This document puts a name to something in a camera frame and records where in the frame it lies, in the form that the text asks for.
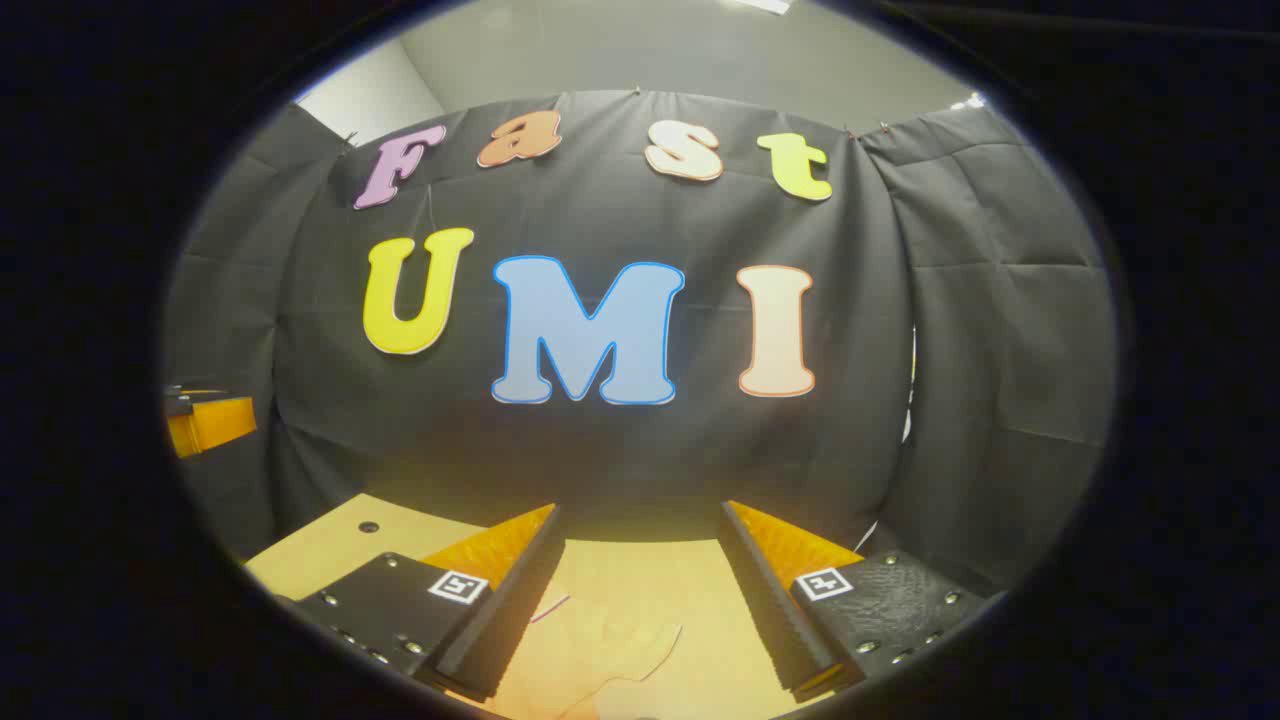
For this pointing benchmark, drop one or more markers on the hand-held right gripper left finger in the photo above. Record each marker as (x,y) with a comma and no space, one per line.
(512,610)

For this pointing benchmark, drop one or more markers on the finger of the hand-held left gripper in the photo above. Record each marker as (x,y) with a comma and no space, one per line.
(218,422)

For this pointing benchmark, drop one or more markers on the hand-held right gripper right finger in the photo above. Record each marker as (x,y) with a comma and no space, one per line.
(765,600)

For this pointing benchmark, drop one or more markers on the orange T-shirt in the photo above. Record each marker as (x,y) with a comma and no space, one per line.
(600,665)

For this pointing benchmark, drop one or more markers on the black backdrop cloth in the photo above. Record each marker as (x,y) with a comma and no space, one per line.
(620,450)

